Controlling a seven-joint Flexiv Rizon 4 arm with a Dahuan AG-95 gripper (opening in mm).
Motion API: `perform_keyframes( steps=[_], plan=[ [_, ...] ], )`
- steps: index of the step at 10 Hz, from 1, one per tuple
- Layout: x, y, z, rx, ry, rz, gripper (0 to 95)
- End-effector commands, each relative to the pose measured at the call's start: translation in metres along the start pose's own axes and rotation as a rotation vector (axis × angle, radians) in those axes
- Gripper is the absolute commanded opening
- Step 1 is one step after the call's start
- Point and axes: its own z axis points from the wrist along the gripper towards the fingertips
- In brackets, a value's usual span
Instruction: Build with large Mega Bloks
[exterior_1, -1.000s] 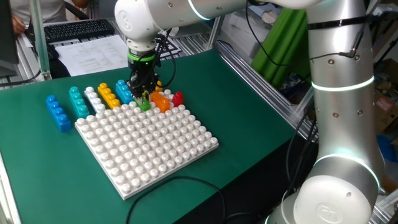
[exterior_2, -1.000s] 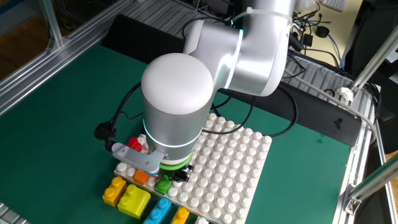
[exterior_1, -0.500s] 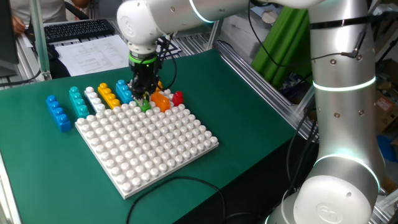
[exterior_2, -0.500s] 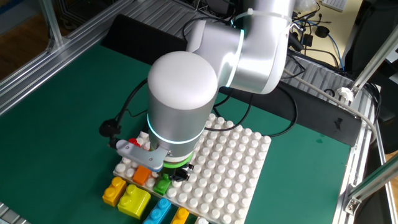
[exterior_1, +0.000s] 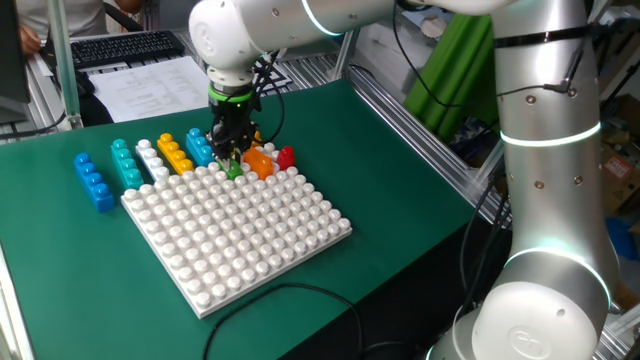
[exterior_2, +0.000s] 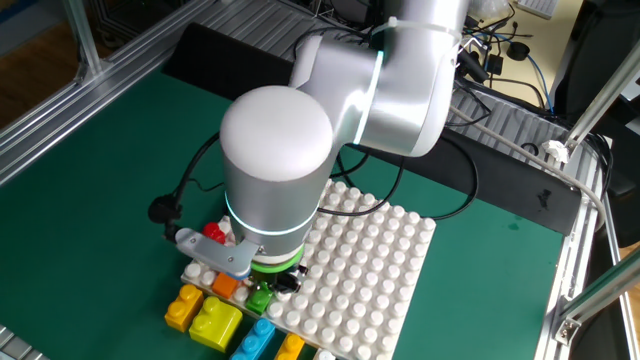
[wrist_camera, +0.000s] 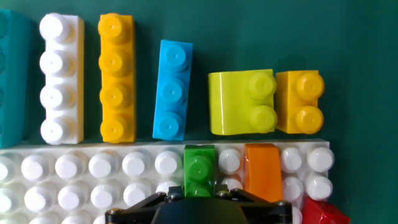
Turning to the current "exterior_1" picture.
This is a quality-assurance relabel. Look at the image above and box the orange-yellow four-stud block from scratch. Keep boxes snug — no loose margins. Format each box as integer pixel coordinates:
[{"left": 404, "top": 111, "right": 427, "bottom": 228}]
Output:
[{"left": 156, "top": 132, "right": 195, "bottom": 176}]

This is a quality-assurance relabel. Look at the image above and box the white studded baseplate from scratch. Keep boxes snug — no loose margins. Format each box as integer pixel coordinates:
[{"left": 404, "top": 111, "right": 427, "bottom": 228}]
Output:
[{"left": 120, "top": 142, "right": 353, "bottom": 320}]

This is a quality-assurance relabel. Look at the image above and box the green table mat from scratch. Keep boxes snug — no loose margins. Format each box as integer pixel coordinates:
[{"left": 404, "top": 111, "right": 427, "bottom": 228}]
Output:
[{"left": 0, "top": 78, "right": 476, "bottom": 360}]

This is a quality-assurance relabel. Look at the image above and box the aluminium frame post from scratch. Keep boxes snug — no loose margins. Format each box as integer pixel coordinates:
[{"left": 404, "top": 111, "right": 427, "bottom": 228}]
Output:
[
  {"left": 329, "top": 28, "right": 361, "bottom": 82},
  {"left": 45, "top": 0, "right": 84, "bottom": 130},
  {"left": 474, "top": 139, "right": 506, "bottom": 184}
]

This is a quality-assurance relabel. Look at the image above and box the person in white shirt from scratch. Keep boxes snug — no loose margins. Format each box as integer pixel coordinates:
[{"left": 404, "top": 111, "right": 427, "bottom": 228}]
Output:
[{"left": 14, "top": 0, "right": 146, "bottom": 39}]

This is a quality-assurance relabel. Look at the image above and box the small red block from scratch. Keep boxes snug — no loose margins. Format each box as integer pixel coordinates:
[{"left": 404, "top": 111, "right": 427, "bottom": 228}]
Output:
[{"left": 276, "top": 145, "right": 296, "bottom": 172}]

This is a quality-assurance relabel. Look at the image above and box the green two-stud block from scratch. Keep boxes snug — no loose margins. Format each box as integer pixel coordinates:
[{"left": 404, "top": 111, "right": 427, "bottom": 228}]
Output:
[{"left": 218, "top": 159, "right": 245, "bottom": 181}]

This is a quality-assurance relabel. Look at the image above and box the white four-stud block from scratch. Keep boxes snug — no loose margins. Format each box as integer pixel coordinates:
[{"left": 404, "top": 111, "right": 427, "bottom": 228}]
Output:
[{"left": 134, "top": 138, "right": 171, "bottom": 182}]

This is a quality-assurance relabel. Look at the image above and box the teal four-stud block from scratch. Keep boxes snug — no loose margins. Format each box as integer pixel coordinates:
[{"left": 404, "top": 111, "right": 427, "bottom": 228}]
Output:
[{"left": 110, "top": 138, "right": 145, "bottom": 192}]

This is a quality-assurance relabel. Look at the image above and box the black keyboard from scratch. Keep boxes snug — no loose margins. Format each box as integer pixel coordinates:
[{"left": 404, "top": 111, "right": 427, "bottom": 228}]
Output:
[{"left": 42, "top": 29, "right": 186, "bottom": 71}]

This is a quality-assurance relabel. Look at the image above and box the black cable on table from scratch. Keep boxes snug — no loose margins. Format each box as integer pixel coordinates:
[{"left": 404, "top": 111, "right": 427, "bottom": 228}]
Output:
[{"left": 202, "top": 282, "right": 426, "bottom": 360}]

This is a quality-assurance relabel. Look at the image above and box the person's hand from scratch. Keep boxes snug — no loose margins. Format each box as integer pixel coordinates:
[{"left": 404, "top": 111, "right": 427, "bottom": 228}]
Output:
[{"left": 18, "top": 23, "right": 42, "bottom": 55}]

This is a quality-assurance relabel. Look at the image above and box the black computer mouse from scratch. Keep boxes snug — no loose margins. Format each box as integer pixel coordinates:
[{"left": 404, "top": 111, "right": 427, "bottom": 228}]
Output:
[{"left": 74, "top": 69, "right": 97, "bottom": 99}]

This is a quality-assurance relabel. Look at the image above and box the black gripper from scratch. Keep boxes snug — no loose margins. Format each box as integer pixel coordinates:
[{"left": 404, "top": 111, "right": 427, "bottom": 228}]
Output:
[{"left": 207, "top": 98, "right": 260, "bottom": 174}]

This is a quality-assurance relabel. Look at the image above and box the dark monitor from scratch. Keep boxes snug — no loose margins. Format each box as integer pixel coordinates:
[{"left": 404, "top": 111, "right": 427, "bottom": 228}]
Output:
[{"left": 0, "top": 0, "right": 31, "bottom": 125}]

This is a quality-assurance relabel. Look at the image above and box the white printed paper sheet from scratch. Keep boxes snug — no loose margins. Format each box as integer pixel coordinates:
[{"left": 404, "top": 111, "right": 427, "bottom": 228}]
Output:
[{"left": 88, "top": 55, "right": 211, "bottom": 124}]

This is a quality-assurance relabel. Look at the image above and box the orange curved block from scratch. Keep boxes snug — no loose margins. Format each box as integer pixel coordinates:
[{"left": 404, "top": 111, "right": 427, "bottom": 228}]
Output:
[{"left": 243, "top": 146, "right": 275, "bottom": 181}]

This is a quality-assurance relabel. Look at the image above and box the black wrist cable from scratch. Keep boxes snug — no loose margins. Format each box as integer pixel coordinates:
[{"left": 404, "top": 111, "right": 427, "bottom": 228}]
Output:
[{"left": 249, "top": 49, "right": 287, "bottom": 146}]

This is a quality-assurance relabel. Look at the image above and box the blue three-stud block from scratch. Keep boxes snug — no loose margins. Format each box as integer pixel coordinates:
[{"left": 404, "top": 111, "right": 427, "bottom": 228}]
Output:
[{"left": 185, "top": 127, "right": 216, "bottom": 168}]

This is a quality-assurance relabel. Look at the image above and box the blue four-stud block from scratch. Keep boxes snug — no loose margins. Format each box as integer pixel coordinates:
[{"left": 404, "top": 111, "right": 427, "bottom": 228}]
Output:
[{"left": 73, "top": 152, "right": 115, "bottom": 214}]

